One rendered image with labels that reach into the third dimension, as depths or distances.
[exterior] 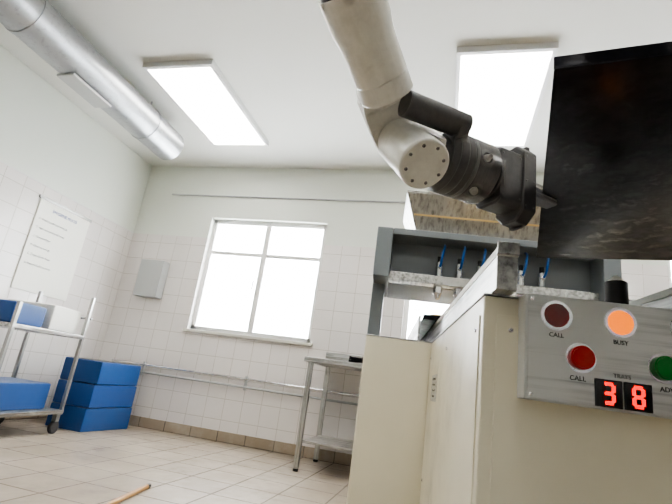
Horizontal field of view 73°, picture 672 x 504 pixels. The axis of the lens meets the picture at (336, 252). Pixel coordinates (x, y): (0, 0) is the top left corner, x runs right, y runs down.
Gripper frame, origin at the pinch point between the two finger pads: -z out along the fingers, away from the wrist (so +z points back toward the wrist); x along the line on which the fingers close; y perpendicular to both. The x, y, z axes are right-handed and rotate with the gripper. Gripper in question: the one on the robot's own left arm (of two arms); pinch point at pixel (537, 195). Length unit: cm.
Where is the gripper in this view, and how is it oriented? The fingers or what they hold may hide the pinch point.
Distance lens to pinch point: 75.8
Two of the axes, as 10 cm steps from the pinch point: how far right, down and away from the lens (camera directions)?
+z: -9.1, -2.3, -3.5
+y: -4.0, 2.0, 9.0
